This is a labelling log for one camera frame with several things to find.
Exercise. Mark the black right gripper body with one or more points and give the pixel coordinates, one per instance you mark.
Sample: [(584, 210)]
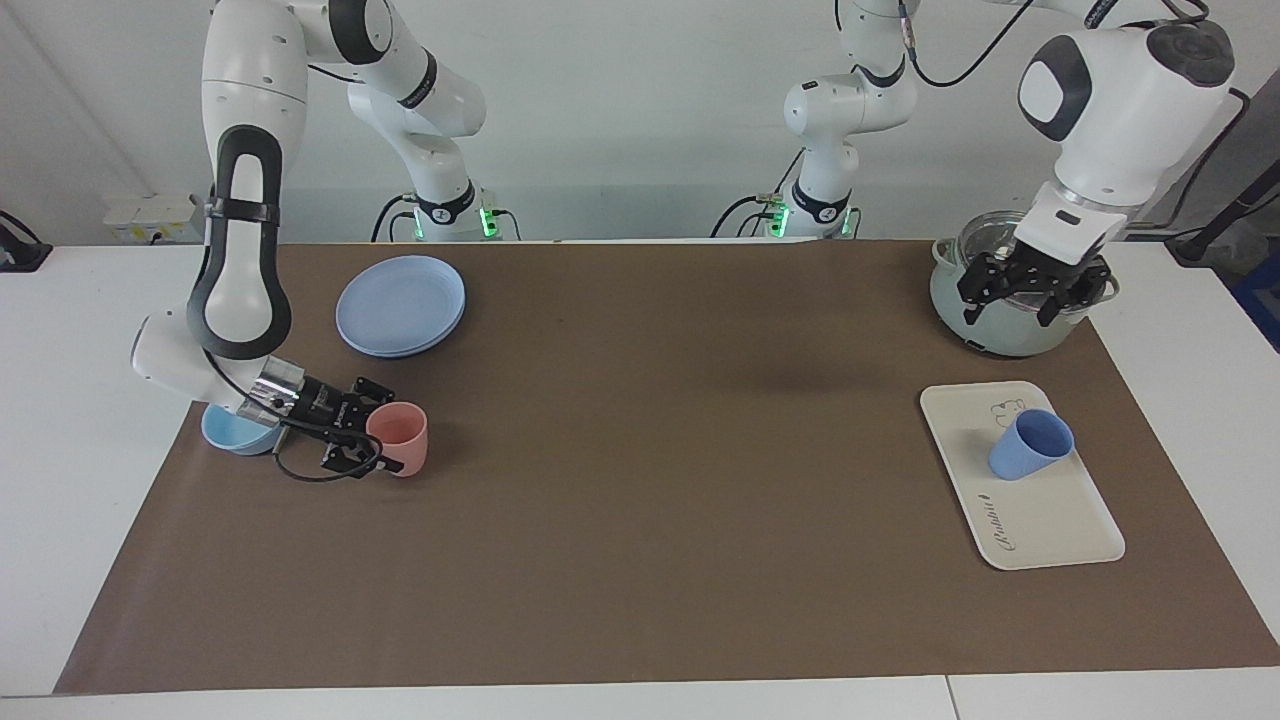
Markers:
[(330, 410)]

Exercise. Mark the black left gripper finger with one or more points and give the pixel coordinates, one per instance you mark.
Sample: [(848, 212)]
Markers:
[(973, 310), (1051, 310)]

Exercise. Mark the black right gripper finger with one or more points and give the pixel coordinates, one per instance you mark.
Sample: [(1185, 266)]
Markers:
[(378, 391), (375, 464)]

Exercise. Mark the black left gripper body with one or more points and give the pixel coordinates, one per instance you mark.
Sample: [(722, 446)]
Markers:
[(1030, 278)]

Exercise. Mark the pink plastic cup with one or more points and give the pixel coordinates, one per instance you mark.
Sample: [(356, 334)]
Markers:
[(400, 440)]

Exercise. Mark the blue ribbed plastic cup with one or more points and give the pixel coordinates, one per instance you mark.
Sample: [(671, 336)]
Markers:
[(1030, 445)]

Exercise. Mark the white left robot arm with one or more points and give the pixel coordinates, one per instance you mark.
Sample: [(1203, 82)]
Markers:
[(1130, 110)]

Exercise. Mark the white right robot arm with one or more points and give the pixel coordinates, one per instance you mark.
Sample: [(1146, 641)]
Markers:
[(250, 100)]

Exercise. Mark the cream rectangular rabbit tray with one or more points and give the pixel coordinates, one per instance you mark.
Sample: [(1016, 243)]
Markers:
[(1040, 520)]

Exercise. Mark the pale green cooking pot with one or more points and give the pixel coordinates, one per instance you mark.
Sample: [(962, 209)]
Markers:
[(1000, 335)]

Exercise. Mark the glass pot lid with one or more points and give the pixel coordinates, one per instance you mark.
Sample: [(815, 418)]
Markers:
[(990, 235)]

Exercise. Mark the lavender blue round plate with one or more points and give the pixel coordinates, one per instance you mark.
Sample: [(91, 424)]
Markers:
[(400, 305)]

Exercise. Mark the light blue small bowl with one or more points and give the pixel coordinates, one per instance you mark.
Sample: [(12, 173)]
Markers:
[(230, 432)]

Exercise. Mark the black stand leg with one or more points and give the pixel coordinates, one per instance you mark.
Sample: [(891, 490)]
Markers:
[(1215, 225)]

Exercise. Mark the blue crate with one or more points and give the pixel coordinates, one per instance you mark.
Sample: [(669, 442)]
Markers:
[(1262, 300)]

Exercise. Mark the white power strip box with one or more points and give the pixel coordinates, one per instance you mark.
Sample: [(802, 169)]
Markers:
[(150, 215)]

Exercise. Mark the brown table mat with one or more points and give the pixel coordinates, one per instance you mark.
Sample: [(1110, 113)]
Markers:
[(650, 480)]

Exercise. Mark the black clamp mount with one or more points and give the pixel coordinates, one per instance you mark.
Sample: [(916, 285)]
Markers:
[(20, 250)]

